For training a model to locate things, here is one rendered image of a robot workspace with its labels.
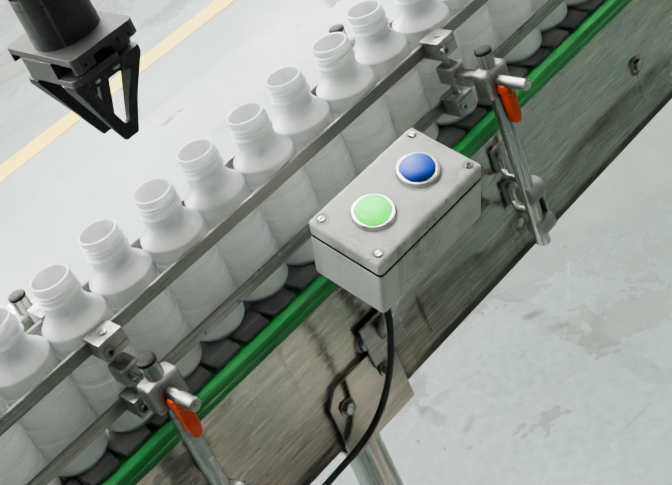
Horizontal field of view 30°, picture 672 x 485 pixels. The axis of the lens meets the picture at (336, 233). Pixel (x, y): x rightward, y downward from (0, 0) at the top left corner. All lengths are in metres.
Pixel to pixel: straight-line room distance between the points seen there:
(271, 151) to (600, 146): 0.48
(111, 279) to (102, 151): 2.78
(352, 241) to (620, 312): 1.56
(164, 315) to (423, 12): 0.41
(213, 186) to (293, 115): 0.11
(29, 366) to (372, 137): 0.41
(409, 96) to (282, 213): 0.19
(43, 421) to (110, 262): 0.14
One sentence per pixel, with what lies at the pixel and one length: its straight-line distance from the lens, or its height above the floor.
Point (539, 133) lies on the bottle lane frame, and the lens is 1.40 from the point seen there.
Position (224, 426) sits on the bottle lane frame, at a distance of 1.16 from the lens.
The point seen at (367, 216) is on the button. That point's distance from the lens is 1.04.
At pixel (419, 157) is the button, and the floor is 1.12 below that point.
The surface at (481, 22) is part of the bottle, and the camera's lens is 1.34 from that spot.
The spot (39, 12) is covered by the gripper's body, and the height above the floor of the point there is 1.36.
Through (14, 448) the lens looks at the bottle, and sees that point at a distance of 1.07.
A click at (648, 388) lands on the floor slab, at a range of 2.39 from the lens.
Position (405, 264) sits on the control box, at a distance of 1.05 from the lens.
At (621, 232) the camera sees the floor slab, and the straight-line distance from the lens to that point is 2.74.
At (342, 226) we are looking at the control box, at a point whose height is 1.11.
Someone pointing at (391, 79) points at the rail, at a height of 1.11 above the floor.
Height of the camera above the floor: 1.70
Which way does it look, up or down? 34 degrees down
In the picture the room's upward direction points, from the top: 24 degrees counter-clockwise
